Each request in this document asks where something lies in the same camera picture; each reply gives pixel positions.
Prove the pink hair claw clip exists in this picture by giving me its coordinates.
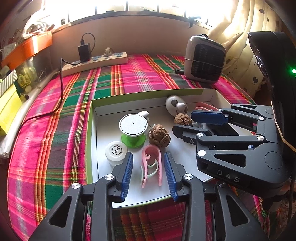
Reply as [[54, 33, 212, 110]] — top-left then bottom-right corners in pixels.
[[140, 145, 163, 189]]

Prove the orange box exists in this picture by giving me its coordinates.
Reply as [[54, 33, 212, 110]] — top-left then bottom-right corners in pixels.
[[1, 31, 53, 70]]

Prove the pink green nail clipper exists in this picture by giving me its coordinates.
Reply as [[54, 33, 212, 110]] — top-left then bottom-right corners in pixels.
[[195, 102, 218, 111]]

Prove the green striped box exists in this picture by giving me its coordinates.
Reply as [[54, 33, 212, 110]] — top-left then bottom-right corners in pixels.
[[0, 70, 18, 97]]

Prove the white power strip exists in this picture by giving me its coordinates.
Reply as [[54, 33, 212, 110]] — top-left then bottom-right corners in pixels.
[[62, 52, 127, 76]]

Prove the grey black space heater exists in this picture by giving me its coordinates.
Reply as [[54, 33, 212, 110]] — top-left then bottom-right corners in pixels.
[[184, 34, 226, 83]]

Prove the green white spool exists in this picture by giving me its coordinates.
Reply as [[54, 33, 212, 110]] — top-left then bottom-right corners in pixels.
[[118, 111, 149, 149]]

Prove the small white round jar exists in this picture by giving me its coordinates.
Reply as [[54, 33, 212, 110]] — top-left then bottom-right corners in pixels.
[[105, 141, 128, 166]]

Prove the cream heart print curtain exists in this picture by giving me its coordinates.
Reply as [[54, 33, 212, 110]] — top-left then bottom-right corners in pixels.
[[209, 1, 281, 97]]

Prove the black adapter cable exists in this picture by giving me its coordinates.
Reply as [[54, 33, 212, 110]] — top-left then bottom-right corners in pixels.
[[21, 32, 96, 127]]

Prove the beige plug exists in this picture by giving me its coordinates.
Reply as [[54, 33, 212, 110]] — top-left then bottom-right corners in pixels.
[[103, 47, 114, 57]]

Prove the yellow box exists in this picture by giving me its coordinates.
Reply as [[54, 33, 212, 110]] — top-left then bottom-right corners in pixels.
[[0, 84, 22, 137]]

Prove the pink green plaid cloth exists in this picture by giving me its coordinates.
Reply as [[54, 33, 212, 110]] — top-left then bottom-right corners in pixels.
[[7, 54, 255, 240]]

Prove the black window latch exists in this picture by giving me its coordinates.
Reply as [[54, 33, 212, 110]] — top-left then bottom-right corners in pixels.
[[188, 16, 201, 29]]

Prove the white green cardboard box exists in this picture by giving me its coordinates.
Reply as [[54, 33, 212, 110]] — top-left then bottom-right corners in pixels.
[[86, 89, 230, 208]]

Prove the black power adapter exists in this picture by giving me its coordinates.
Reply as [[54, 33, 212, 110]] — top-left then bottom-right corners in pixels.
[[78, 39, 91, 63]]

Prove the brown carved walnut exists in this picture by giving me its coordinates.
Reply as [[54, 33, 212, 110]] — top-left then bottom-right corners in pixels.
[[148, 124, 171, 148], [174, 113, 193, 126]]

